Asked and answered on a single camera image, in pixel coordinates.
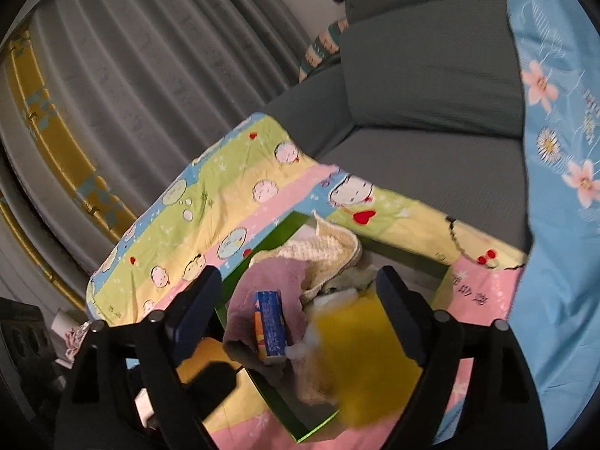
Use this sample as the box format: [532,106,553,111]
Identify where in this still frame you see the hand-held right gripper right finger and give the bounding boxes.
[376,265,549,450]

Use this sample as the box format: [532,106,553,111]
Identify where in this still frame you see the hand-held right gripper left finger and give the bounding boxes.
[54,265,223,450]

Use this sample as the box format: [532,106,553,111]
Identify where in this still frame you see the mauve fleece towel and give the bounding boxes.
[221,260,320,383]

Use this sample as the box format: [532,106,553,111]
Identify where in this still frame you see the small blue orange box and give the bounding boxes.
[253,291,288,366]

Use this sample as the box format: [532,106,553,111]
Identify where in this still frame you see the cream knitted cloth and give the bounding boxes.
[248,213,364,305]

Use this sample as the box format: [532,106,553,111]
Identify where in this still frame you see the green box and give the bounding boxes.
[213,211,453,444]

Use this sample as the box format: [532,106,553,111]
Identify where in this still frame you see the pile of clothes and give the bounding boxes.
[61,321,92,362]

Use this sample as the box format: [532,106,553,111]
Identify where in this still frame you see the cartoon printed blanket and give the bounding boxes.
[87,112,530,450]

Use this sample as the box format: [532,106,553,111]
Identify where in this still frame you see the light blue floral quilt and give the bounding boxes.
[433,0,600,446]

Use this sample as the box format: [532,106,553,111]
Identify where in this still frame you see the grey sofa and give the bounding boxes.
[267,0,535,249]

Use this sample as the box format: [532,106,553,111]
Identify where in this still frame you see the grey yellow-patterned curtain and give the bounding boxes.
[0,0,324,320]

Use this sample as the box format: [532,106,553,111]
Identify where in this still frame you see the patterned cushion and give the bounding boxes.
[299,18,350,81]

